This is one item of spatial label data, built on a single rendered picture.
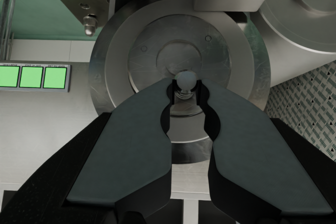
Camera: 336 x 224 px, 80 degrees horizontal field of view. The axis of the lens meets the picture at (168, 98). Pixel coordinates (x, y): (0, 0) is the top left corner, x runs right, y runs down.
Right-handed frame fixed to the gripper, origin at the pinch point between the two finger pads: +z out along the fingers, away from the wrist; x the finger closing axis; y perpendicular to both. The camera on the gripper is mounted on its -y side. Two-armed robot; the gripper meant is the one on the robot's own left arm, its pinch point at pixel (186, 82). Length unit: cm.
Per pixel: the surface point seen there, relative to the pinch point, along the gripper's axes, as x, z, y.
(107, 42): -6.4, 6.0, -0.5
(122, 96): -4.6, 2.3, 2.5
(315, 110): 17.3, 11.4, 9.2
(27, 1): -164, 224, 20
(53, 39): -186, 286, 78
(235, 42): 3.9, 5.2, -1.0
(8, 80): -42, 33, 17
